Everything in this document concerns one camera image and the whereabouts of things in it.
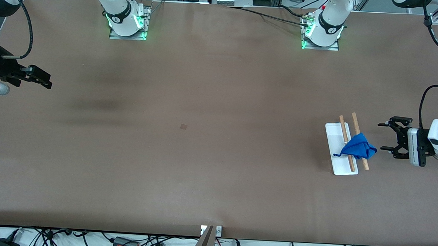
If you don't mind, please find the blue towel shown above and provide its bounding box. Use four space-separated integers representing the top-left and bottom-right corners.
333 132 378 160

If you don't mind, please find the white rack with wooden rods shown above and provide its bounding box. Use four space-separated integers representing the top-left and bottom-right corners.
324 111 372 177

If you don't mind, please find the black box with orange connectors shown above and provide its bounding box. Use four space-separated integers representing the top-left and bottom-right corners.
112 237 141 246

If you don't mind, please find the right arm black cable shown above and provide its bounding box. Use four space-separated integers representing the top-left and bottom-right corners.
1 0 35 60

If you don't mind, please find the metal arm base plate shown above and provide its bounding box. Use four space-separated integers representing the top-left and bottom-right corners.
301 12 341 51
108 3 152 41

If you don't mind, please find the long black cable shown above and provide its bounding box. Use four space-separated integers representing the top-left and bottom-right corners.
224 5 313 28

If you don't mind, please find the white metal bracket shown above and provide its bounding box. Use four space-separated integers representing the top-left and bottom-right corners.
200 225 223 237

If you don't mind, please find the grey camera support pole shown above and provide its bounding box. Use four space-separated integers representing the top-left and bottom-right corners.
191 225 216 246

